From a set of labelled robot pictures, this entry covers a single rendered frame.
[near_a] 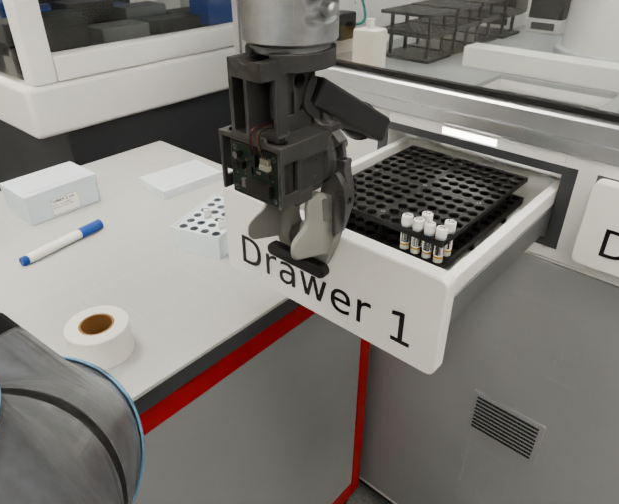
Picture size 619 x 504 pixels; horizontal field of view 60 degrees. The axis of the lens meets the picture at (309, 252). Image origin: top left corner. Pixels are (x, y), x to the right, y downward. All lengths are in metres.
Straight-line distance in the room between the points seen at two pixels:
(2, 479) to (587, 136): 0.65
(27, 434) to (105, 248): 0.67
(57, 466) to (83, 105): 1.09
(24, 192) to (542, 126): 0.77
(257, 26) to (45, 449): 0.31
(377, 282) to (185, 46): 0.98
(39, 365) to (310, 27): 0.28
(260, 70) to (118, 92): 0.92
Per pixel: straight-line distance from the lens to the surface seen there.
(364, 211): 0.63
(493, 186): 0.72
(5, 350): 0.33
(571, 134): 0.73
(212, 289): 0.74
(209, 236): 0.79
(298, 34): 0.41
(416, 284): 0.49
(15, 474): 0.20
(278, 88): 0.42
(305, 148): 0.43
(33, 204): 0.97
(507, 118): 0.74
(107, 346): 0.63
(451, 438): 1.08
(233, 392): 0.75
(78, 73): 1.25
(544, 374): 0.89
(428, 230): 0.58
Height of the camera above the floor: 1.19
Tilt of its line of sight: 32 degrees down
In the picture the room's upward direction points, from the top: straight up
